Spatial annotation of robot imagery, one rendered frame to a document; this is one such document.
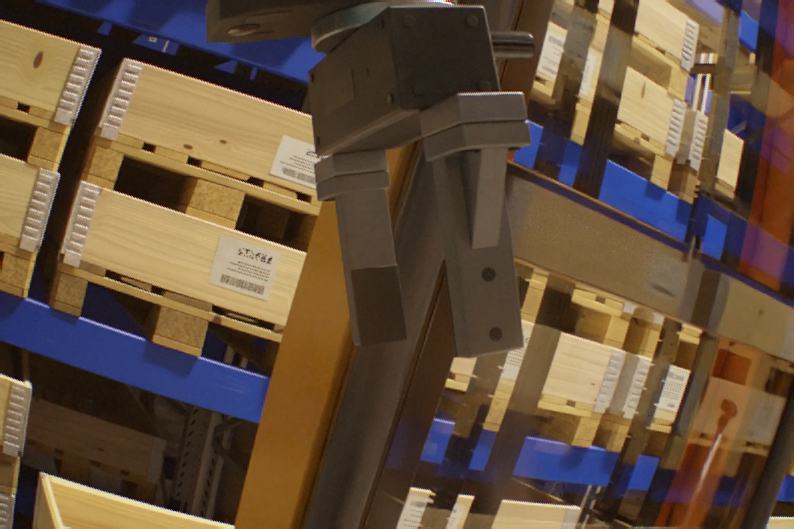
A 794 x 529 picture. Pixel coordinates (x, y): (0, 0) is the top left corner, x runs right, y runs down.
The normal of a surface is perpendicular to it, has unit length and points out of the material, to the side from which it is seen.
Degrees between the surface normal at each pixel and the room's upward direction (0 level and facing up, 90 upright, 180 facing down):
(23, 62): 90
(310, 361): 90
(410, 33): 84
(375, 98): 113
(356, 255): 84
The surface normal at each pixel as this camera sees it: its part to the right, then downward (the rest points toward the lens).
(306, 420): -0.84, -0.27
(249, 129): 0.44, 0.11
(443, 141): -0.93, 0.12
